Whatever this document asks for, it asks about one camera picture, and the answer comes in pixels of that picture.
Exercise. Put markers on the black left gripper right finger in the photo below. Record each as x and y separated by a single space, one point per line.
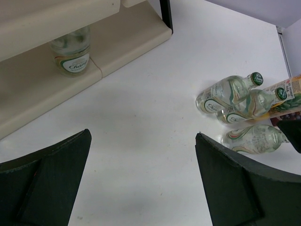
243 192

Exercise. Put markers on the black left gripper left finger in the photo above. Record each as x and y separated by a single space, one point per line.
39 189

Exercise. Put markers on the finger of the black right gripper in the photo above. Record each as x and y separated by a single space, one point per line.
292 130

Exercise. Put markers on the glass bottle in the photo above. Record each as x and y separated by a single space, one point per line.
71 52
257 103
228 92
256 139

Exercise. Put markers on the beige three-tier shelf rack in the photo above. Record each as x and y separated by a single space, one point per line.
50 50

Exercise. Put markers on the red grape juice carton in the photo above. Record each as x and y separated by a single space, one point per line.
296 116

